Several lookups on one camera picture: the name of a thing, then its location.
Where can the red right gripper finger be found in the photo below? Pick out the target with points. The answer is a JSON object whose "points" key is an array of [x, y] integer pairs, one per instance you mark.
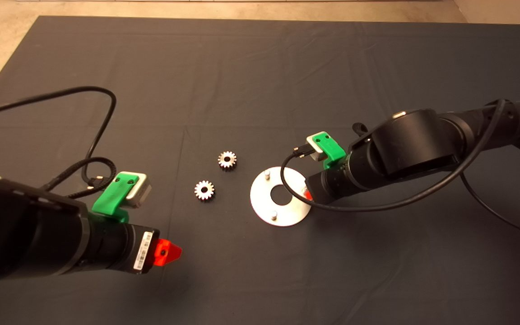
{"points": [[308, 194]]}

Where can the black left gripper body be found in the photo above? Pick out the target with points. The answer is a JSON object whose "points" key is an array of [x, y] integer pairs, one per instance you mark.
{"points": [[115, 246]]}

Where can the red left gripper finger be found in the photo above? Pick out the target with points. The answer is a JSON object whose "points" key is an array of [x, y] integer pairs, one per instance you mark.
{"points": [[166, 253]]}

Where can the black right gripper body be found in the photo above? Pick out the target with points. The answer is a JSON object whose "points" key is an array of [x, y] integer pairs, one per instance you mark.
{"points": [[336, 180]]}

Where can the small steel planetary gear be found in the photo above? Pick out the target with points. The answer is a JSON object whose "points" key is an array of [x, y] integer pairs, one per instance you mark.
{"points": [[223, 156], [199, 186]]}

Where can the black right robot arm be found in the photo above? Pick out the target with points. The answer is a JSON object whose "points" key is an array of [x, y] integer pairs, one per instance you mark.
{"points": [[413, 144]]}

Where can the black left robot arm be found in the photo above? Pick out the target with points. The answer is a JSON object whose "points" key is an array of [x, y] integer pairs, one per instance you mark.
{"points": [[25, 230]]}

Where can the round metal carrier plate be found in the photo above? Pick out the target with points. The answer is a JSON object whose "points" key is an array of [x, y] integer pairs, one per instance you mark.
{"points": [[264, 203]]}

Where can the dark grey table cloth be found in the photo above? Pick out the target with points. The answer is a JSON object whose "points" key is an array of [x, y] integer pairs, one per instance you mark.
{"points": [[260, 90]]}

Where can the green right camera mount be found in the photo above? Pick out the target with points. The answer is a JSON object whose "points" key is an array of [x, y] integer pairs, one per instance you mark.
{"points": [[332, 149]]}

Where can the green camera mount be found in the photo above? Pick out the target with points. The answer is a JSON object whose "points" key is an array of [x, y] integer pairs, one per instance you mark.
{"points": [[332, 149], [113, 195]]}

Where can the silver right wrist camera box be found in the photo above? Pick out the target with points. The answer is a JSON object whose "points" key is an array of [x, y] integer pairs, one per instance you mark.
{"points": [[315, 151]]}

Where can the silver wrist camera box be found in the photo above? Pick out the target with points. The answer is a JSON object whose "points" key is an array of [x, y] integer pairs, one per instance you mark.
{"points": [[315, 151], [141, 192]]}

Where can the green left camera mount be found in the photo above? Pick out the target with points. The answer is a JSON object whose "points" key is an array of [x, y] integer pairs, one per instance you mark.
{"points": [[113, 195]]}

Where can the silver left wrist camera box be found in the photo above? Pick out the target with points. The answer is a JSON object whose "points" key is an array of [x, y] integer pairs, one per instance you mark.
{"points": [[141, 192]]}

